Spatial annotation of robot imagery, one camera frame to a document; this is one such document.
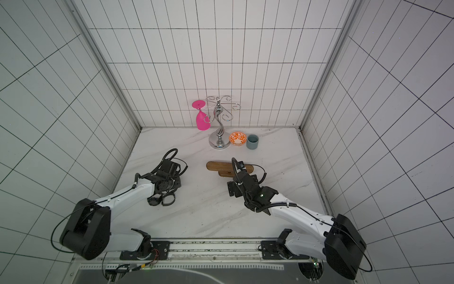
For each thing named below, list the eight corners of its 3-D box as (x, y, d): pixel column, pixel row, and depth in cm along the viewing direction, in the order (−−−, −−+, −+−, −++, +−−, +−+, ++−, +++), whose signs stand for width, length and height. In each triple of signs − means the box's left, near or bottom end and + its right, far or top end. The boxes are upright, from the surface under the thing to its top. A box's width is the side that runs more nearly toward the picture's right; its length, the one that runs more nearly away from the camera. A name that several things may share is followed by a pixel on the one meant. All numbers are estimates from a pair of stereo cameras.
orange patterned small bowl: (237, 149, 111) (237, 143, 107) (227, 141, 115) (227, 135, 111) (247, 141, 115) (248, 136, 111) (237, 134, 119) (238, 128, 115)
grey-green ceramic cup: (247, 149, 111) (247, 142, 105) (246, 140, 115) (247, 133, 110) (258, 149, 111) (259, 142, 105) (257, 140, 115) (258, 134, 110)
